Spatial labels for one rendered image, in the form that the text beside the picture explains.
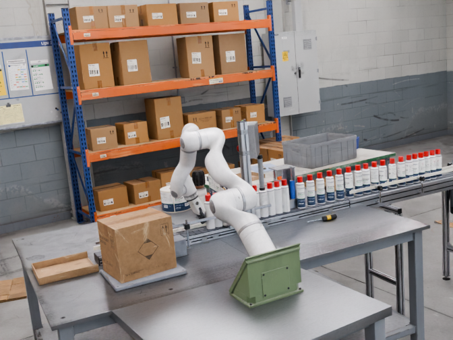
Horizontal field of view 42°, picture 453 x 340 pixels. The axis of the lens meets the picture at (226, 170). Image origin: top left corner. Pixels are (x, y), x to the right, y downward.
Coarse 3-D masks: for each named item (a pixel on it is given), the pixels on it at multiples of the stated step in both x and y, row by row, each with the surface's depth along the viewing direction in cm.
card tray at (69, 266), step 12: (84, 252) 324; (36, 264) 314; (48, 264) 316; (60, 264) 317; (72, 264) 316; (84, 264) 314; (96, 264) 302; (36, 276) 297; (48, 276) 292; (60, 276) 294; (72, 276) 297
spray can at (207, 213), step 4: (208, 196) 337; (208, 200) 337; (204, 204) 338; (208, 204) 337; (208, 208) 337; (208, 212) 338; (208, 216) 338; (212, 216) 339; (208, 220) 339; (212, 220) 339; (208, 224) 339; (212, 224) 340; (208, 228) 340; (212, 228) 340
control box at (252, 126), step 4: (248, 124) 329; (252, 124) 327; (256, 124) 335; (248, 128) 326; (252, 128) 325; (256, 128) 334; (248, 132) 326; (252, 132) 326; (256, 132) 332; (248, 136) 326; (252, 136) 326; (256, 136) 331; (252, 140) 327; (256, 140) 330; (252, 144) 327; (256, 144) 329; (252, 148) 328; (256, 148) 328; (252, 152) 328; (256, 152) 328; (252, 156) 328; (256, 156) 328
